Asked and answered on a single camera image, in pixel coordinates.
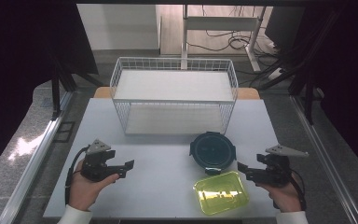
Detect round container with dark lid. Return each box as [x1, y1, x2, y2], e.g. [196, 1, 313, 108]
[188, 131, 238, 176]

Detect person's right hand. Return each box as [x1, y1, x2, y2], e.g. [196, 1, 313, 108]
[255, 172, 304, 214]

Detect yellow-green plastic tray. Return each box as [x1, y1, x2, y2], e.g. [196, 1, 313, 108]
[193, 170, 250, 217]

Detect black floor cables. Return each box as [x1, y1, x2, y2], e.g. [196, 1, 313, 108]
[186, 5, 281, 53]

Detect white metal desk frame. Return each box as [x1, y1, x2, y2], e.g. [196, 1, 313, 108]
[181, 4, 267, 73]

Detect person's right white sleeve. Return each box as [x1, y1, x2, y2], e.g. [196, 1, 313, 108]
[274, 210, 310, 224]

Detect white wire shelf rack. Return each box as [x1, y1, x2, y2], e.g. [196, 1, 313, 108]
[109, 56, 240, 137]

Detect person's left white sleeve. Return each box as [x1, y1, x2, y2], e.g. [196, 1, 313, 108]
[57, 204, 93, 224]

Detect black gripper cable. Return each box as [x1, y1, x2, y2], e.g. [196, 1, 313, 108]
[64, 146, 90, 206]
[272, 167, 308, 212]

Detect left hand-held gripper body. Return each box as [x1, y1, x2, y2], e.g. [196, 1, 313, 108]
[80, 139, 117, 183]

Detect person's left hand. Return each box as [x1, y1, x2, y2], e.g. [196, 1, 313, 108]
[68, 160, 120, 213]

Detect black curtain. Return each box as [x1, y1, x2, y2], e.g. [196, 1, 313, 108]
[0, 0, 100, 181]
[292, 0, 358, 183]

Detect white power strip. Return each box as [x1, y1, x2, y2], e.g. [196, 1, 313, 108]
[268, 66, 286, 81]

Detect wooden table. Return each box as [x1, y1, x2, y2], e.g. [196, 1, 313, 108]
[92, 86, 261, 101]

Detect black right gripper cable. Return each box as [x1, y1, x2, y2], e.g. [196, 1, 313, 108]
[272, 167, 308, 212]

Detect black metal stand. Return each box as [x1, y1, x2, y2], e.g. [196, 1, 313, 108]
[46, 49, 104, 121]
[250, 8, 344, 126]

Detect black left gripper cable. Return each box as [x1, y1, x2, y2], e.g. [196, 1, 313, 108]
[64, 146, 90, 206]

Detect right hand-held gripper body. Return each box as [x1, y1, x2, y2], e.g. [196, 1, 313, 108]
[255, 144, 310, 189]

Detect person's white sleeve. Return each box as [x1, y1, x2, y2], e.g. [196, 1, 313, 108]
[274, 210, 310, 224]
[57, 204, 93, 224]

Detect aluminium rail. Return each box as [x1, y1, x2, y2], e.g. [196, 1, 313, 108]
[289, 94, 358, 224]
[0, 91, 75, 224]

